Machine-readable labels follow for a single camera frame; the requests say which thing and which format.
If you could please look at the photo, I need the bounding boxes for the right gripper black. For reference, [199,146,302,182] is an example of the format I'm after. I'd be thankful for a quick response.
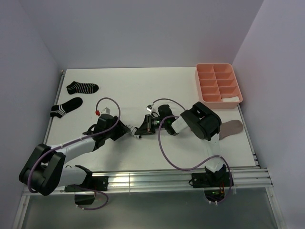
[136,115,167,136]

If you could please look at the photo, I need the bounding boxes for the taupe sock red cuff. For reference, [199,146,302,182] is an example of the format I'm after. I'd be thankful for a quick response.
[219,120,244,140]

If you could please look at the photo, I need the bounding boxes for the white sock black toe heel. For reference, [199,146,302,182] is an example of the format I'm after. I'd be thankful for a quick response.
[127,125,141,139]

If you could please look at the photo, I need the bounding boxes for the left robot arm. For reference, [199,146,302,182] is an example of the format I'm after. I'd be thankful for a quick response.
[19,114,130,196]

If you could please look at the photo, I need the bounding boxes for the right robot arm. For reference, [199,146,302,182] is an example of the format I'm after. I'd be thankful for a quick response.
[132,102,226,186]

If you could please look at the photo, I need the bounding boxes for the black sock thin white stripes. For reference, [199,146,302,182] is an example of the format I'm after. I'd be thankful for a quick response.
[66,81,99,94]

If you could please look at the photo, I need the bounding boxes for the black sock white cuff stripes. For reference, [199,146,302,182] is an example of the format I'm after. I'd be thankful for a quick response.
[50,97,83,118]

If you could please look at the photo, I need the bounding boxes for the pink divided organizer tray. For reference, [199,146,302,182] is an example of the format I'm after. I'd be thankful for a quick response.
[195,63,243,109]

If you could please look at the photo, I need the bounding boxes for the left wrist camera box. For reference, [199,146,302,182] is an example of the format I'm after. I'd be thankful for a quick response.
[101,107,111,115]

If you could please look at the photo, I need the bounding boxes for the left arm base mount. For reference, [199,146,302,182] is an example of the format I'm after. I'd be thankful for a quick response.
[64,176,109,192]

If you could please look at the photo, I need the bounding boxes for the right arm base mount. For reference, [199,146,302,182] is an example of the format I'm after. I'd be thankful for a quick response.
[188,172,234,188]

